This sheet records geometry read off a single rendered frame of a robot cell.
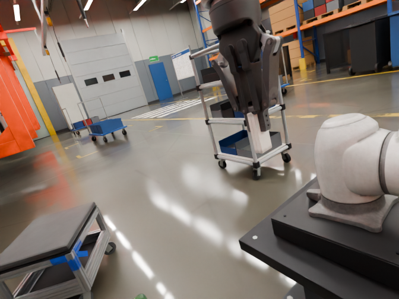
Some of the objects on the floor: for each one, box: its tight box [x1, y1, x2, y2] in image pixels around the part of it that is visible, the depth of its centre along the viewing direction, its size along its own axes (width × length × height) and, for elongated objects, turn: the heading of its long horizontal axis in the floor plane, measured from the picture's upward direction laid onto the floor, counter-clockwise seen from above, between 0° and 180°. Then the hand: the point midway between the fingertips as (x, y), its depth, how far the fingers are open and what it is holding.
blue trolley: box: [77, 97, 128, 142], centre depth 553 cm, size 104×67×96 cm, turn 76°
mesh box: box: [278, 45, 293, 77], centre depth 799 cm, size 128×89×97 cm
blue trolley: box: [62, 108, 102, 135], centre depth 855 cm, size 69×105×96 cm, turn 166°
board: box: [170, 45, 207, 101], centre depth 978 cm, size 150×50×195 cm, turn 76°
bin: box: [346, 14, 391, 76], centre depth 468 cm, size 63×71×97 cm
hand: (259, 131), depth 40 cm, fingers closed
